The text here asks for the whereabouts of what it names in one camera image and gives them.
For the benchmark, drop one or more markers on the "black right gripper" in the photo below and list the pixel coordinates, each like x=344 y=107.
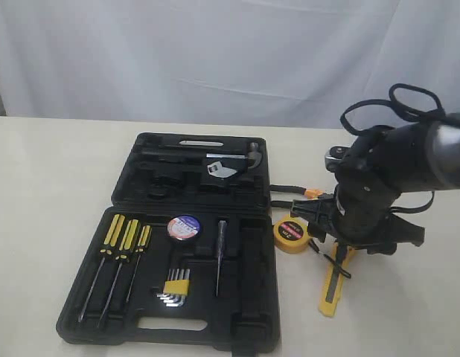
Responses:
x=375 y=229

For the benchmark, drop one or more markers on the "yellow utility knife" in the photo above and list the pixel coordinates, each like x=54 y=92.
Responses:
x=335 y=276

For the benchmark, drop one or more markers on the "yellow tape measure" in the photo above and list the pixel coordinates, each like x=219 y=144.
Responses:
x=291 y=236

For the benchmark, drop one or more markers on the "black plastic tool case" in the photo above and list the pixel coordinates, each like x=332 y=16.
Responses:
x=244 y=318

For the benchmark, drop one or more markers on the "black PVC insulating tape roll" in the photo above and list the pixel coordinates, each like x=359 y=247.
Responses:
x=183 y=228

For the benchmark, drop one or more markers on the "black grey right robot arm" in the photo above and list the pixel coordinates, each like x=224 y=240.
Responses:
x=373 y=173

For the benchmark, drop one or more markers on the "silver adjustable wrench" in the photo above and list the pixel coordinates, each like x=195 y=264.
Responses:
x=220 y=169

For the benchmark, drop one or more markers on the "white backdrop curtain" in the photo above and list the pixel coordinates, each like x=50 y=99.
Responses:
x=266 y=63

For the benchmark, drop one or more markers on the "hex key set yellow holder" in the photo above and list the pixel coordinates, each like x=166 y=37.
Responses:
x=176 y=288

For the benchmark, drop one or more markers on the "small yellow black screwdriver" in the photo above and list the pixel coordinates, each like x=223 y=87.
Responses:
x=141 y=247

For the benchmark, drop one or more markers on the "large yellow black screwdriver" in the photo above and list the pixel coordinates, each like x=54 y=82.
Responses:
x=105 y=252

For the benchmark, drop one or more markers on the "pliers black orange handles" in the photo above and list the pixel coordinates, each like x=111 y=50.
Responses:
x=307 y=193

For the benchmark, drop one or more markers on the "claw hammer black handle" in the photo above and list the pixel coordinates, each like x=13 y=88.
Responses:
x=253 y=157

